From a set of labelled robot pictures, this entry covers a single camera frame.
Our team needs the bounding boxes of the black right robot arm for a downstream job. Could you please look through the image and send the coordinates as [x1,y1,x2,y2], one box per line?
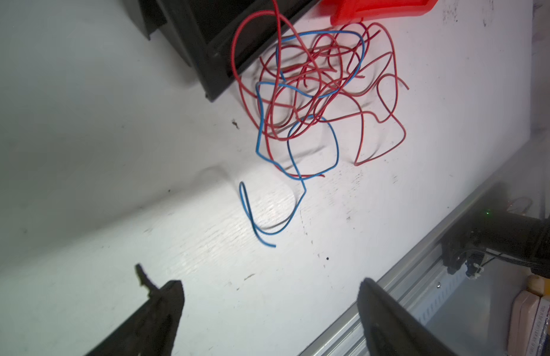
[474,210,550,279]

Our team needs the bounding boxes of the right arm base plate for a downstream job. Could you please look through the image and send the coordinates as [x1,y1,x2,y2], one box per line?
[441,209,495,280]

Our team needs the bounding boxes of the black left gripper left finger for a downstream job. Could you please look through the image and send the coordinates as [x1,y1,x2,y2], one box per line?
[88,263,185,355]

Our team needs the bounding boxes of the red wire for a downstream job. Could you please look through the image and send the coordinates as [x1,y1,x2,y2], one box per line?
[230,0,410,181]

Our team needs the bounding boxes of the stacked books beside table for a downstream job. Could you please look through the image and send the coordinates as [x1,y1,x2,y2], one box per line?
[506,274,550,355]

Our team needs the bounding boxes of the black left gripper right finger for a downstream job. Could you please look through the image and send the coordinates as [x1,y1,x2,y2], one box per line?
[357,278,454,356]

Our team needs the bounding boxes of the aluminium rail frame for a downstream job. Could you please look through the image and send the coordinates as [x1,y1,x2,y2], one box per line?
[296,133,550,356]

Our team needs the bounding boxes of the red plastic bin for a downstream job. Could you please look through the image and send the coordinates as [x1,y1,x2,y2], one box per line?
[317,0,438,26]

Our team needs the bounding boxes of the blue wire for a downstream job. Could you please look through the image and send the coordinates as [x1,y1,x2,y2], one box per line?
[238,30,368,249]

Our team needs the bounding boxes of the white ventilation grille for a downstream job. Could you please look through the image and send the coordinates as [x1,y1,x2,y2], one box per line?
[411,280,460,326]

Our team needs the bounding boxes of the black plastic bin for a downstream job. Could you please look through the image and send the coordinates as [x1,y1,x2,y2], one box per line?
[122,1,316,102]

